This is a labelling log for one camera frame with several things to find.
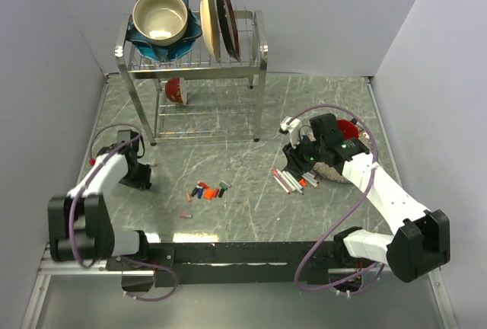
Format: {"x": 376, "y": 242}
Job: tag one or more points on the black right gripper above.
{"x": 294, "y": 161}

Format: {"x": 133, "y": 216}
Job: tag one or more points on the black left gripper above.
{"x": 139, "y": 182}

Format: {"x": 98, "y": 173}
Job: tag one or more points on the black capped marker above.
{"x": 295, "y": 184}

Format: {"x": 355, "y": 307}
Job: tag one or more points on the pink highlighter pen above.
{"x": 287, "y": 181}

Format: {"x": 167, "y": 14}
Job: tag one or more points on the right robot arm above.
{"x": 406, "y": 217}

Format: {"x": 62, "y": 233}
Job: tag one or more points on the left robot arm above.
{"x": 80, "y": 227}

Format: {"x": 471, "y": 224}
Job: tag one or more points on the speckled grey plate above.
{"x": 328, "y": 173}

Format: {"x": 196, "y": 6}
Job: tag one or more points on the red cup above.
{"x": 348, "y": 129}

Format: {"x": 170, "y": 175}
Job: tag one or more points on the steel dish rack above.
{"x": 225, "y": 99}

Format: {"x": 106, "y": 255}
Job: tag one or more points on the small red patterned bowl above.
{"x": 175, "y": 90}

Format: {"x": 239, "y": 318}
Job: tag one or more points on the blue wavy bowl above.
{"x": 166, "y": 53}

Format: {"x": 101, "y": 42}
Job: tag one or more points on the beige ceramic bowl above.
{"x": 162, "y": 22}

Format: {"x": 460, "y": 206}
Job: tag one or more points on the dark red plate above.
{"x": 228, "y": 27}

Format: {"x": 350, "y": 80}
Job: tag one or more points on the cream plate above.
{"x": 210, "y": 29}

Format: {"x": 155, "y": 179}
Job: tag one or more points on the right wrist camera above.
{"x": 291, "y": 126}

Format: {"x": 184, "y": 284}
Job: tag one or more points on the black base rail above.
{"x": 188, "y": 274}

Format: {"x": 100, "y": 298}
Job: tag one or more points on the aluminium frame rail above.
{"x": 407, "y": 260}

